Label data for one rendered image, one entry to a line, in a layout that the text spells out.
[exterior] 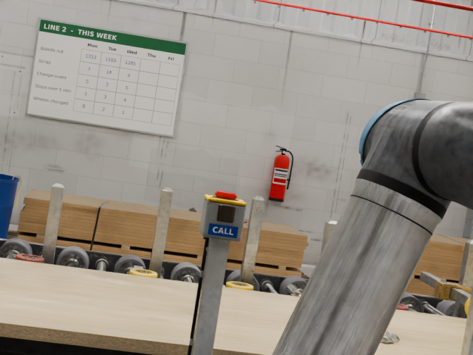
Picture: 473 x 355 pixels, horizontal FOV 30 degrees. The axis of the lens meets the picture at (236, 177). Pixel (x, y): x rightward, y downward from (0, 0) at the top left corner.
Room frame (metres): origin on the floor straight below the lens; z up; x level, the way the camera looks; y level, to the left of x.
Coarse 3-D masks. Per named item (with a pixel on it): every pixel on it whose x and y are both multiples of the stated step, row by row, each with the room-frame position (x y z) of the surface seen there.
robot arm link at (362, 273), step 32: (384, 128) 1.08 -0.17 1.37; (416, 128) 1.02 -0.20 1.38; (384, 160) 1.05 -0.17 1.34; (416, 160) 1.01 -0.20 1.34; (352, 192) 1.09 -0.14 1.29; (384, 192) 1.04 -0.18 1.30; (416, 192) 1.03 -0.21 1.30; (352, 224) 1.05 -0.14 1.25; (384, 224) 1.03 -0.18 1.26; (416, 224) 1.04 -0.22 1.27; (320, 256) 1.08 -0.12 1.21; (352, 256) 1.03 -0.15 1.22; (384, 256) 1.02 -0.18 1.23; (416, 256) 1.05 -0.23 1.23; (320, 288) 1.04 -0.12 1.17; (352, 288) 1.02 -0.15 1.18; (384, 288) 1.02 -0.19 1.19; (320, 320) 1.02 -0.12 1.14; (352, 320) 1.01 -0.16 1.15; (384, 320) 1.03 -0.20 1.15; (288, 352) 1.03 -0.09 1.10; (320, 352) 1.01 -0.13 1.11; (352, 352) 1.01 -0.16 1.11
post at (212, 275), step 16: (224, 240) 1.56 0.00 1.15; (208, 256) 1.56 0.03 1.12; (224, 256) 1.56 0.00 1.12; (208, 272) 1.56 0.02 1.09; (224, 272) 1.56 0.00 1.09; (208, 288) 1.56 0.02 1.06; (208, 304) 1.56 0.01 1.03; (208, 320) 1.56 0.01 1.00; (192, 336) 1.57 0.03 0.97; (208, 336) 1.56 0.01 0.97; (192, 352) 1.56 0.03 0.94; (208, 352) 1.56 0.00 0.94
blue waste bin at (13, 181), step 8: (0, 176) 7.19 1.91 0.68; (8, 176) 7.16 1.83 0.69; (0, 184) 6.75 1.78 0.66; (8, 184) 6.82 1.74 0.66; (16, 184) 6.94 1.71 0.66; (0, 192) 6.76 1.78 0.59; (8, 192) 6.83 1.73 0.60; (0, 200) 6.77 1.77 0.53; (8, 200) 6.85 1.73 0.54; (16, 200) 6.92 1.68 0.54; (0, 208) 6.79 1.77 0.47; (8, 208) 6.88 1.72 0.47; (0, 216) 6.80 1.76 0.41; (8, 216) 6.90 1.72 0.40; (0, 224) 6.81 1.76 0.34; (8, 224) 6.94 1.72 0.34; (0, 232) 6.83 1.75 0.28
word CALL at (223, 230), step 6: (210, 228) 1.54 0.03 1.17; (216, 228) 1.54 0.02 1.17; (222, 228) 1.54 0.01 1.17; (228, 228) 1.54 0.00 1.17; (234, 228) 1.54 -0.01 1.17; (210, 234) 1.54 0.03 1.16; (216, 234) 1.54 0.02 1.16; (222, 234) 1.54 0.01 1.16; (228, 234) 1.54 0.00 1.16; (234, 234) 1.54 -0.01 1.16
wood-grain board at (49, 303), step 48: (0, 288) 2.02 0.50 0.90; (48, 288) 2.10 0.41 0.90; (96, 288) 2.19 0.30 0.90; (144, 288) 2.28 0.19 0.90; (192, 288) 2.39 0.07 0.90; (0, 336) 1.71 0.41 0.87; (48, 336) 1.73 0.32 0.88; (96, 336) 1.74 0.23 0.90; (144, 336) 1.78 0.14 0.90; (240, 336) 1.91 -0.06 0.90; (432, 336) 2.24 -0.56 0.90
